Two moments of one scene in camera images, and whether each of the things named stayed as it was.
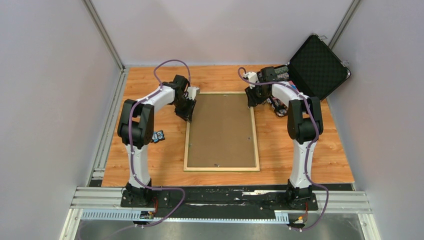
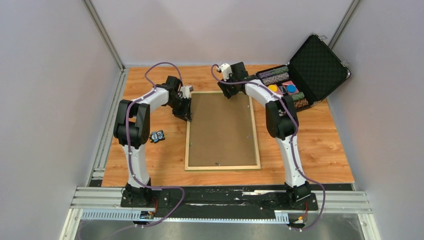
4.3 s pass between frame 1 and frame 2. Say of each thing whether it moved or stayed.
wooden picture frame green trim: stayed
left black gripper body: stayed
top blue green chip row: stayed
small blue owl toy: stayed
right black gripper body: moved
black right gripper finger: moved
